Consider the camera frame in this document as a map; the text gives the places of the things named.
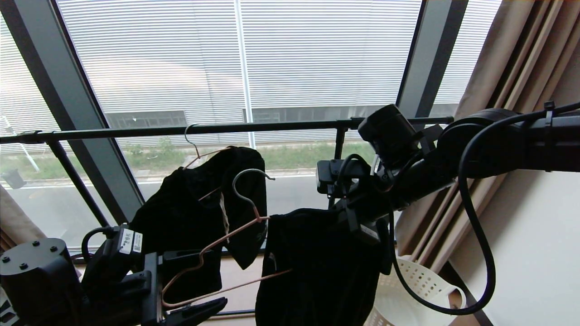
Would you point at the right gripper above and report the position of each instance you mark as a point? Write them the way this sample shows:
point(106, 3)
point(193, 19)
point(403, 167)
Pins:
point(367, 213)

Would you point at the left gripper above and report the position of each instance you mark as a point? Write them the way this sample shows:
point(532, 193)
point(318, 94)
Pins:
point(152, 294)

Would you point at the pink clothes hanger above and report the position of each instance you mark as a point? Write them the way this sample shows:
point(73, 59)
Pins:
point(213, 244)
point(192, 145)

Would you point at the black garment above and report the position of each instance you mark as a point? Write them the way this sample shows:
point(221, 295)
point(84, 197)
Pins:
point(317, 280)

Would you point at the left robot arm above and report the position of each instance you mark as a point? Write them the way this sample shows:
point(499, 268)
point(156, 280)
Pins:
point(36, 285)

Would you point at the white laundry basket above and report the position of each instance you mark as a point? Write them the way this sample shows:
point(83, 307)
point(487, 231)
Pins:
point(398, 303)

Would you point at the black clothes rack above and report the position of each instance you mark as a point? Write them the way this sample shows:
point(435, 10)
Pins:
point(272, 126)

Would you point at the brown curtain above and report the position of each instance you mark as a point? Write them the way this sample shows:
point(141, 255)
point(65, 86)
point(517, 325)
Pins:
point(521, 59)
point(11, 222)

